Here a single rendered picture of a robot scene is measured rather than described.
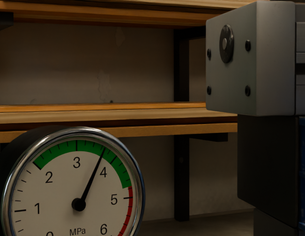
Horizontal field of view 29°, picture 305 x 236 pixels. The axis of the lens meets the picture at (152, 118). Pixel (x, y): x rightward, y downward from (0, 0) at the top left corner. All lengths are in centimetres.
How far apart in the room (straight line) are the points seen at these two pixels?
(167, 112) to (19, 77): 73
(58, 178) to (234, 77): 29
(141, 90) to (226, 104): 250
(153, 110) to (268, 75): 205
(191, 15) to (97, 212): 237
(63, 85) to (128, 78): 34
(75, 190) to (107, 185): 1
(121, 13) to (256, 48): 199
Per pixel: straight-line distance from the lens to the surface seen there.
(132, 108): 251
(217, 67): 55
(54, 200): 24
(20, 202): 23
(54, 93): 285
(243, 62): 49
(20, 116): 230
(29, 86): 281
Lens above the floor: 71
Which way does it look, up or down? 3 degrees down
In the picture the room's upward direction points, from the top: straight up
